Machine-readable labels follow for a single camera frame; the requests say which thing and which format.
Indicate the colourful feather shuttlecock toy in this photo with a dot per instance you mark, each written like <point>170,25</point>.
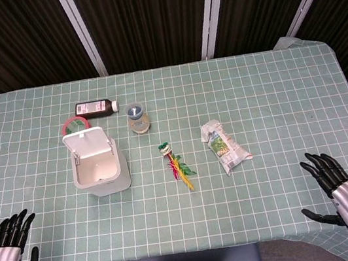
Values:
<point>177,164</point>

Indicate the red tape roll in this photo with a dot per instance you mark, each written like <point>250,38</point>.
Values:
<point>74,125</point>

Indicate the clear cup with blue lid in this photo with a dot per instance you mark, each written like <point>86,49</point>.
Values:
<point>138,118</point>

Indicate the crumpled snack bag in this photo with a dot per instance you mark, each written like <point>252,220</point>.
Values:
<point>225,149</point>

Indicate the white lidded plastic bin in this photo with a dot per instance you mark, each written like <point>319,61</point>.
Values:
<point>97,160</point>

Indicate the green checked tablecloth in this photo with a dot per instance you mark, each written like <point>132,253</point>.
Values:
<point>178,156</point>

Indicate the brown medicine bottle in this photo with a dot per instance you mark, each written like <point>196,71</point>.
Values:
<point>95,108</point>

